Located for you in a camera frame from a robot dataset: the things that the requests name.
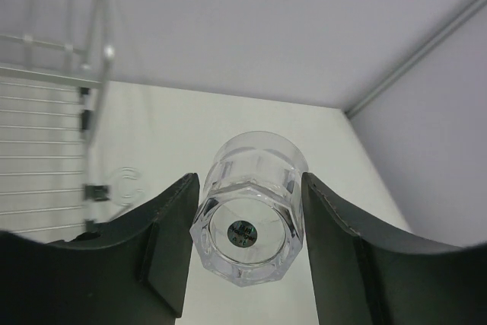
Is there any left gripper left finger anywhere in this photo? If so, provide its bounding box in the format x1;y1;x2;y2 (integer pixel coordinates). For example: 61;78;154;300
1;174;199;324

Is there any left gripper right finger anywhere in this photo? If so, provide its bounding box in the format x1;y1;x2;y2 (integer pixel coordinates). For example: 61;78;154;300
302;173;486;324

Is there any clear plastic cup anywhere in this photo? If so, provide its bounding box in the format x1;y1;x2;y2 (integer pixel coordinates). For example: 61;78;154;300
189;131;308;287

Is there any clear acrylic dish rack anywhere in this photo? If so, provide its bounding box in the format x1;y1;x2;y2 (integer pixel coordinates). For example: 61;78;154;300
1;0;145;243

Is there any right aluminium frame post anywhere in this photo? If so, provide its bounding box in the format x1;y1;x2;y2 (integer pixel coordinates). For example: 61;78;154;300
344;0;486;119

